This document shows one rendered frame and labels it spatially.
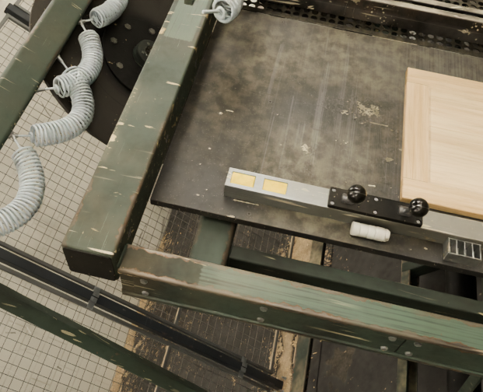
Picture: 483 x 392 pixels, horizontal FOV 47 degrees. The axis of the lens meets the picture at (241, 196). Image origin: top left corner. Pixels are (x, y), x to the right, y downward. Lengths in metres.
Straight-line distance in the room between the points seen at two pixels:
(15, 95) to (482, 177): 1.22
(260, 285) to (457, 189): 0.53
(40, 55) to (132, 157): 0.70
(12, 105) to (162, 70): 0.50
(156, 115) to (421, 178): 0.61
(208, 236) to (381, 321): 0.40
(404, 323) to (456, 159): 0.48
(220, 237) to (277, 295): 0.22
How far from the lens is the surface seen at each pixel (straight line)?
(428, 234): 1.22
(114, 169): 1.12
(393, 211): 1.19
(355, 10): 1.69
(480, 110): 1.54
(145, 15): 2.16
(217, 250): 1.17
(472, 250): 1.24
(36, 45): 1.77
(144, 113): 1.21
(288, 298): 1.04
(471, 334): 1.12
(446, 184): 1.33
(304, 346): 2.25
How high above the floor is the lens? 2.13
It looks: 24 degrees down
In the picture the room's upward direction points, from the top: 58 degrees counter-clockwise
